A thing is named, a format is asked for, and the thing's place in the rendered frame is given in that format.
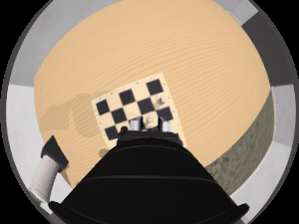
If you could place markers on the chessboard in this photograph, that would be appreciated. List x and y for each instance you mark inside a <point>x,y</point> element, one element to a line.
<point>118,107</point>

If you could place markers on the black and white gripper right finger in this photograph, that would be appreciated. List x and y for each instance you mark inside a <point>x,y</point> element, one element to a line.
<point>165,126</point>

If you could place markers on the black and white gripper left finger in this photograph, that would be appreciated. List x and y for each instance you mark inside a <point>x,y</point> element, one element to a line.
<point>134,125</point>

